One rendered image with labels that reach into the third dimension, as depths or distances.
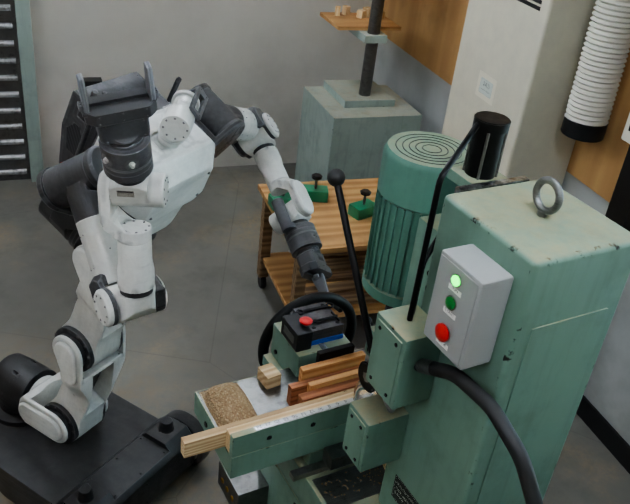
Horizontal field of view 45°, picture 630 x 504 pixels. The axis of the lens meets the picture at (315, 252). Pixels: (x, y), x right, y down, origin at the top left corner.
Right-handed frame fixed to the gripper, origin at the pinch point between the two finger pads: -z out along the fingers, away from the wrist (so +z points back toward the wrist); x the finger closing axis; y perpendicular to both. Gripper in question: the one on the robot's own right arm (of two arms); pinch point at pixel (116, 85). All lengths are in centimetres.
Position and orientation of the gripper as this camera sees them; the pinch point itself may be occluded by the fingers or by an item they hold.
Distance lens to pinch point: 131.1
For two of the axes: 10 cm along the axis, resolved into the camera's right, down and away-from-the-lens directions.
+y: 3.9, 7.1, -5.9
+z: -0.7, 6.6, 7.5
